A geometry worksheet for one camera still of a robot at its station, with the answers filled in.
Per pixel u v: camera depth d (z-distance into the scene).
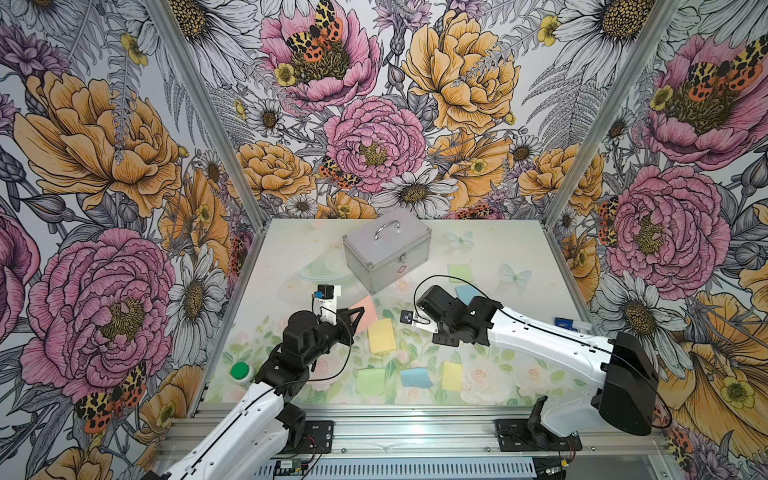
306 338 0.61
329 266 1.09
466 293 1.16
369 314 0.81
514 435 0.75
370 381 0.84
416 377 0.86
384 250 0.94
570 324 0.92
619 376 0.42
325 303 0.68
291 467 0.71
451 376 0.84
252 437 0.50
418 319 0.70
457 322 0.59
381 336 0.90
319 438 0.75
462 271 1.11
